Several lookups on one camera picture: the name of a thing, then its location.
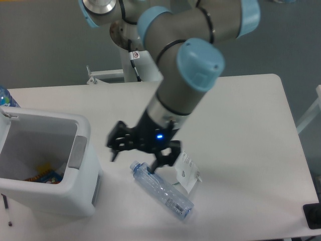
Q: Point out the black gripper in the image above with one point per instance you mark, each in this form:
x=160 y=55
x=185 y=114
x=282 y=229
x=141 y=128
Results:
x=147 y=136

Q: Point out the black device at right edge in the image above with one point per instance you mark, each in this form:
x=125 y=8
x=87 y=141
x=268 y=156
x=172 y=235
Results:
x=312 y=215

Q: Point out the white frame at right edge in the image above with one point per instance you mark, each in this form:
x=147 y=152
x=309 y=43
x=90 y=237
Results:
x=310 y=114

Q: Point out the black white pen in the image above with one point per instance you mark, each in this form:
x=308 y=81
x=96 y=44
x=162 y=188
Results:
x=6 y=205

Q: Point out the white push-lid trash can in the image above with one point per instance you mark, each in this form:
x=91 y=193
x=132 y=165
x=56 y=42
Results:
x=31 y=137

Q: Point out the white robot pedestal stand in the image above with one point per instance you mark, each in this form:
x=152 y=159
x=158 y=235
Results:
x=137 y=64

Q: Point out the blue bottle at left edge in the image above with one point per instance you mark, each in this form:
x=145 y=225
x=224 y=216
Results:
x=7 y=99

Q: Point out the clear plastic water bottle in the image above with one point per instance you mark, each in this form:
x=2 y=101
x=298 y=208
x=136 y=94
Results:
x=161 y=190

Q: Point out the crumpled white paper packet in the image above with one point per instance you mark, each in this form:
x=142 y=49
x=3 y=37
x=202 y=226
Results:
x=188 y=173

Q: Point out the colourful trash inside can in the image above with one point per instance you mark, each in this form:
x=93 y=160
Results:
x=46 y=174

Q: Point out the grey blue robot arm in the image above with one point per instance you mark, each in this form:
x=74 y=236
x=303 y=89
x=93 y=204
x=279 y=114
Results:
x=182 y=46

